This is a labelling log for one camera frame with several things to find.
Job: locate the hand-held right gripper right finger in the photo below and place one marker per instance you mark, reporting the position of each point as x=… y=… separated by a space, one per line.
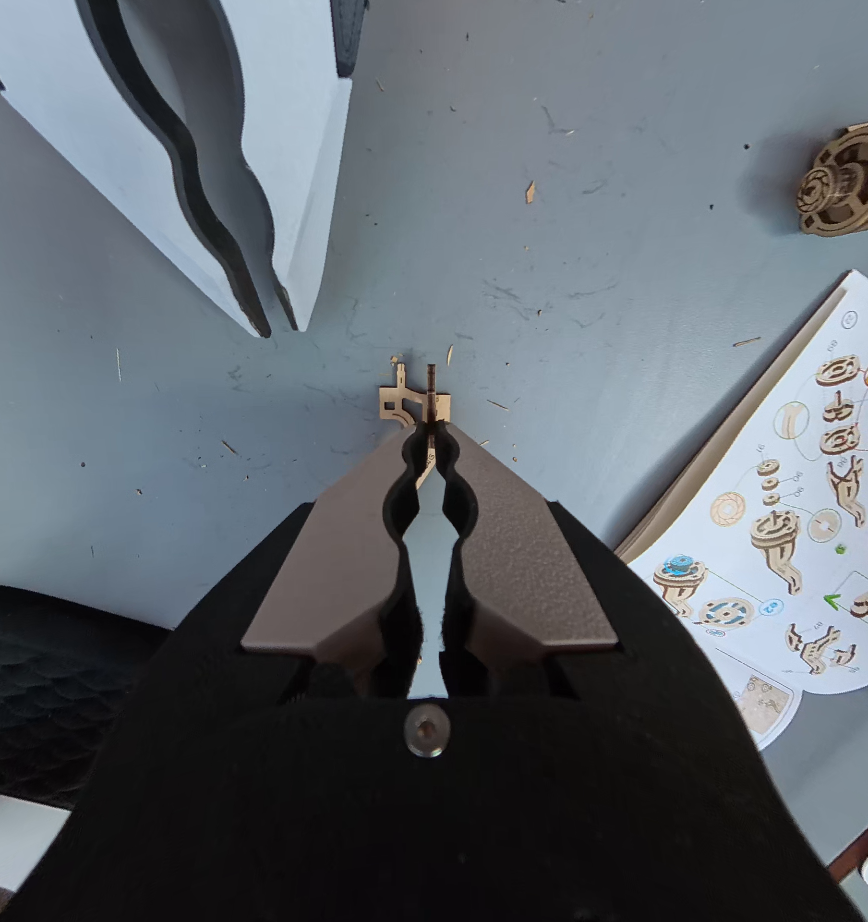
x=535 y=576

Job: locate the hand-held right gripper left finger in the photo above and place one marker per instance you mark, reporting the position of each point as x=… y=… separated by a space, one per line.
x=326 y=576

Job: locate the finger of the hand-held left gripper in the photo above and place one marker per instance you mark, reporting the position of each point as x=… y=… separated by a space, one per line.
x=297 y=144
x=81 y=108

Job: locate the curved wooden model part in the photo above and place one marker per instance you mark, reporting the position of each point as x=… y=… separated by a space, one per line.
x=394 y=403

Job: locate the small wooden model part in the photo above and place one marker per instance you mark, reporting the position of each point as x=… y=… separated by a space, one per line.
x=431 y=389

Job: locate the open instruction booklet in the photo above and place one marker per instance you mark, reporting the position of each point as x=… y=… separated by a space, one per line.
x=801 y=504

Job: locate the black quilted wrist rest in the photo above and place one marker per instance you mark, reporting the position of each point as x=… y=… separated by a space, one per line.
x=45 y=684

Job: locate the round wooden gear assembly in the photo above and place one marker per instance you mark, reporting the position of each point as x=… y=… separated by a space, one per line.
x=848 y=180

